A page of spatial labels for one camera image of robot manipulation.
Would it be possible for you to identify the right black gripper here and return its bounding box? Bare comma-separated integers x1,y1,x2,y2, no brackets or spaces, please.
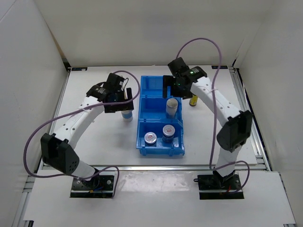
163,76,193,100

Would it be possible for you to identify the tall silver-lid shaker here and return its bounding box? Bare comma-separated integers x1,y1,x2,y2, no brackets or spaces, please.
166,98,178,118
121,110,133,122

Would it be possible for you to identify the yellow cork-top bottle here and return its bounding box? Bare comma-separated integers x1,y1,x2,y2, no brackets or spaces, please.
189,95,198,106

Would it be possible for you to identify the short spice jar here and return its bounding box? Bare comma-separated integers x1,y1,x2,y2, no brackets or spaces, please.
162,124,175,143
144,132,157,147

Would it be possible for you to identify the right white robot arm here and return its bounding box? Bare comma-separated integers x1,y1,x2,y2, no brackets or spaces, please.
162,66,253,189

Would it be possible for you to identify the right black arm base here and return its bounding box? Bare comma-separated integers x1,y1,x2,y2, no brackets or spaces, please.
193,174,244,200

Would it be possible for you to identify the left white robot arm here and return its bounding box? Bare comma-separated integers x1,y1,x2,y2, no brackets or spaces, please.
41,82,134,189

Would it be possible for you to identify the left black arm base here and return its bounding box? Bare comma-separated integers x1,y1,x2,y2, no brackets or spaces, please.
70,163,120,199

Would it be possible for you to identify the left blue corner label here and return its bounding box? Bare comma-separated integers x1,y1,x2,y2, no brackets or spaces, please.
71,67,88,71

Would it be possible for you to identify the blue corner label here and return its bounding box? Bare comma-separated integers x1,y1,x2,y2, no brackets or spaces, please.
71,67,88,71
211,65,228,70

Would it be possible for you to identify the blue three-compartment plastic bin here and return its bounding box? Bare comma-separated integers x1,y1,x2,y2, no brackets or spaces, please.
136,76,185,157

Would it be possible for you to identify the right blue corner label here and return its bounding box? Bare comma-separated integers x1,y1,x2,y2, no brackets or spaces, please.
211,65,228,70

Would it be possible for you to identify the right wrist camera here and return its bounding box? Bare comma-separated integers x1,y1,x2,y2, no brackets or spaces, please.
168,57,189,76

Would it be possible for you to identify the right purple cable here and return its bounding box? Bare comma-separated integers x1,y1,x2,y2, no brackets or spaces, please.
176,37,250,194

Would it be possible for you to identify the purple cable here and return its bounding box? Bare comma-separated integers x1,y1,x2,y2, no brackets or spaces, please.
23,70,141,199
176,37,250,194

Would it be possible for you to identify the front aluminium rail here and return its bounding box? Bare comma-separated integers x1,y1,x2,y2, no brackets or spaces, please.
42,165,258,171

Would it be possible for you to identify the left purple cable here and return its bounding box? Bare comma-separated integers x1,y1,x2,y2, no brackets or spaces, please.
23,70,141,199

